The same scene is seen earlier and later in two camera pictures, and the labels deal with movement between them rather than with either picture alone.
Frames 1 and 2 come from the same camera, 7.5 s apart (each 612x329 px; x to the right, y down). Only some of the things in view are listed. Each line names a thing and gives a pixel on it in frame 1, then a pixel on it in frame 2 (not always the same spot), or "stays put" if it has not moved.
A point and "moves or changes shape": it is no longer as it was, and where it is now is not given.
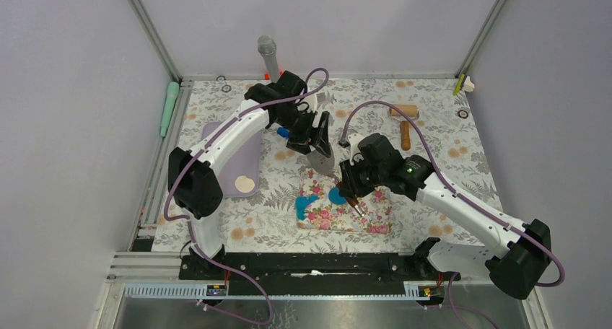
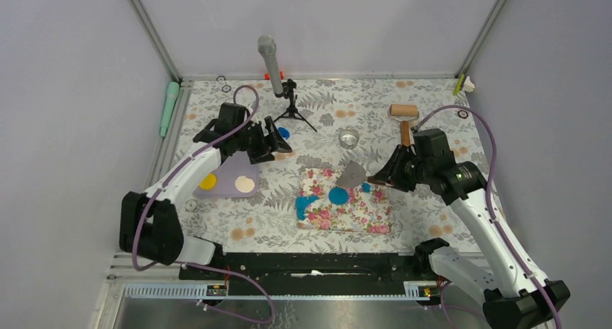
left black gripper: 317,136 -> 273,143
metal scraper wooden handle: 325,165 moves or changes shape
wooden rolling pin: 405,125 stays put
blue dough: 335,196 stays put
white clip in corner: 468,84 stays put
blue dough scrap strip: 302,202 stays put
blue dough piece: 283,132 stays put
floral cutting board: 323,214 stays put
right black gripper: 348,179 -> 391,174
